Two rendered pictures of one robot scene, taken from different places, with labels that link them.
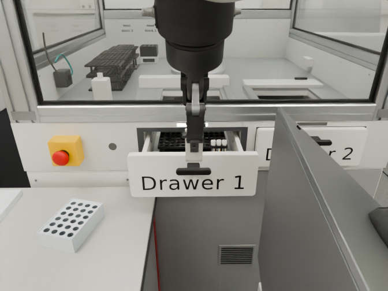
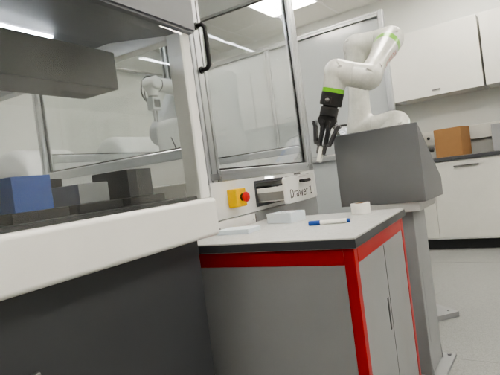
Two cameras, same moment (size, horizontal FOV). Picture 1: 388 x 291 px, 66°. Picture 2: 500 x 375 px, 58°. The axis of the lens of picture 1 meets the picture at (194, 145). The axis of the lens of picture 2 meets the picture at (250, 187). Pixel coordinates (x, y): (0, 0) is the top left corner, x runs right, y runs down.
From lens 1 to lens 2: 1.87 m
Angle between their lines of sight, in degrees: 62
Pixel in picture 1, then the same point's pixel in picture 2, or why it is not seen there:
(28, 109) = (216, 172)
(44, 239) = (294, 216)
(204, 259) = not seen: hidden behind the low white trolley
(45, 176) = (223, 224)
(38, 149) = (221, 202)
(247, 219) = not seen: hidden behind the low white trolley
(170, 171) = (295, 185)
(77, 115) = (234, 175)
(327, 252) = (394, 131)
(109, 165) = (246, 210)
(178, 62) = (334, 113)
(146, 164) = (290, 182)
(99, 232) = not seen: hidden behind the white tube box
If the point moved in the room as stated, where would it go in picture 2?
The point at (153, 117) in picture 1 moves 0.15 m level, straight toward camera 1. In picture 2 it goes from (258, 173) to (290, 169)
